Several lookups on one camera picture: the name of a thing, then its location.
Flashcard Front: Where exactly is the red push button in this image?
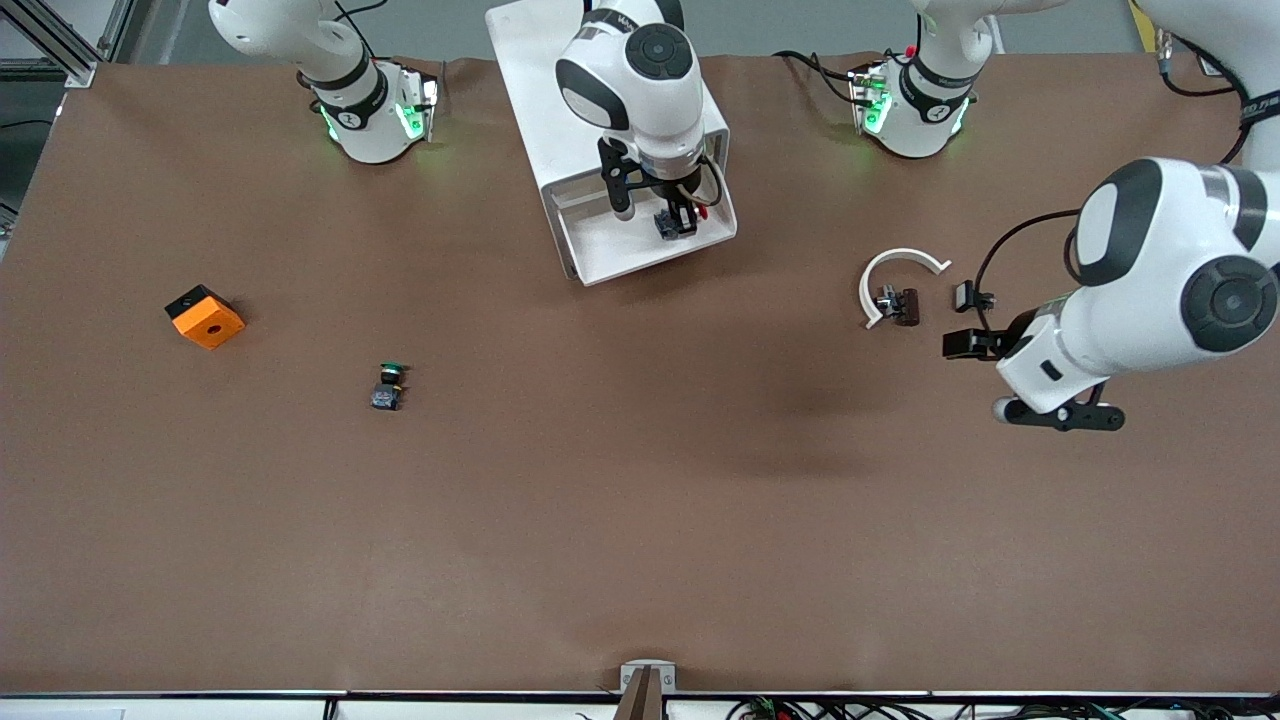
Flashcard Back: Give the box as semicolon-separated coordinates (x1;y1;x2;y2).
655;198;713;241

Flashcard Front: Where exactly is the green push button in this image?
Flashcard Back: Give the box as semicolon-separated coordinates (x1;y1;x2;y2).
370;362;409;412

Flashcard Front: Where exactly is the white curved plastic arc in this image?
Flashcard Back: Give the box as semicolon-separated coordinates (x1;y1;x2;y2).
858;247;952;330

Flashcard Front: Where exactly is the brown table cover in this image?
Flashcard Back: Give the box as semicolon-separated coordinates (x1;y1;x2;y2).
0;52;1280;698

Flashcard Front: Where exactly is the orange box with hole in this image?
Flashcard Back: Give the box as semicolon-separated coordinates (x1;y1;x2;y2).
164;284;246;351

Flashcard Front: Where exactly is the black base cable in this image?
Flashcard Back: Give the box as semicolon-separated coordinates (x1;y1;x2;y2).
773;48;863;106

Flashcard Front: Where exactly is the cable bundle under table edge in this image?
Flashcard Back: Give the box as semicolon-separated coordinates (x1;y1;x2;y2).
725;695;1280;720

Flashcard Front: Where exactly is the grey metal bracket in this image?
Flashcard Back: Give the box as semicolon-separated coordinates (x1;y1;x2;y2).
619;659;678;694

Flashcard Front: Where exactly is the aluminium frame profile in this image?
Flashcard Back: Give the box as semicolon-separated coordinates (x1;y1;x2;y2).
0;0;136;86

